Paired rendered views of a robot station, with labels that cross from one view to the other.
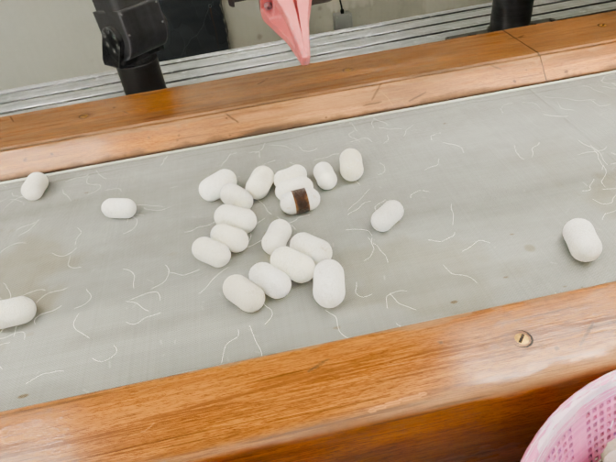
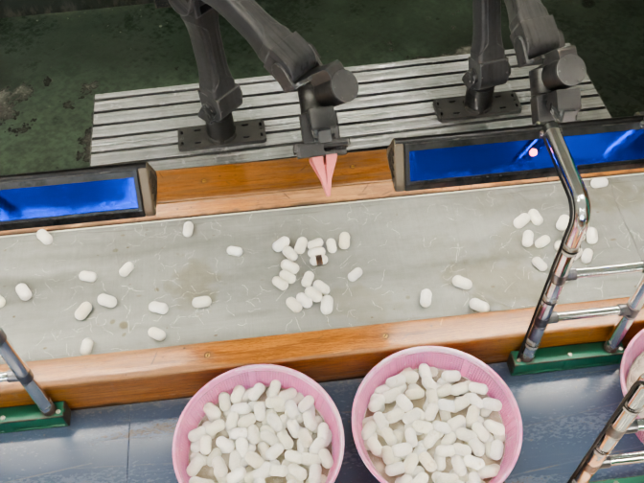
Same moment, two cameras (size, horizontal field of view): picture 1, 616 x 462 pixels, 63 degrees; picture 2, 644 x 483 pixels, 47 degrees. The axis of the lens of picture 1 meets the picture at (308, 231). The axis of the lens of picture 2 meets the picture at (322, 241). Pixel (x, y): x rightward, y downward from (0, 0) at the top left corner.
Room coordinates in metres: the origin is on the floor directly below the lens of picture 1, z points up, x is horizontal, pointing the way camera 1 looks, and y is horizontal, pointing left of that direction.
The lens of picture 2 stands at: (-0.48, 0.00, 1.87)
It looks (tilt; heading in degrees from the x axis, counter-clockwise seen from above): 52 degrees down; 0
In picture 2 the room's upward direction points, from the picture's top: 2 degrees counter-clockwise
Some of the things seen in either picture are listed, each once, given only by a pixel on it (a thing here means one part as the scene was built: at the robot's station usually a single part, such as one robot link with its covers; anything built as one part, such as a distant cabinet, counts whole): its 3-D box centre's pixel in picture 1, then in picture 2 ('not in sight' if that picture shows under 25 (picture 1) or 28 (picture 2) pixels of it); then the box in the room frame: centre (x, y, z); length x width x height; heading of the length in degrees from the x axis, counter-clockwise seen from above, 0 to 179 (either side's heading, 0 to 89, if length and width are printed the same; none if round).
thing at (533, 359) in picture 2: not in sight; (580, 252); (0.23, -0.42, 0.90); 0.20 x 0.19 x 0.45; 95
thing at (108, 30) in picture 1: (135, 39); (219, 103); (0.76, 0.21, 0.77); 0.09 x 0.06 x 0.06; 138
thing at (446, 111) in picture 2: (511, 15); (479, 94); (0.83, -0.38, 0.71); 0.20 x 0.07 x 0.08; 97
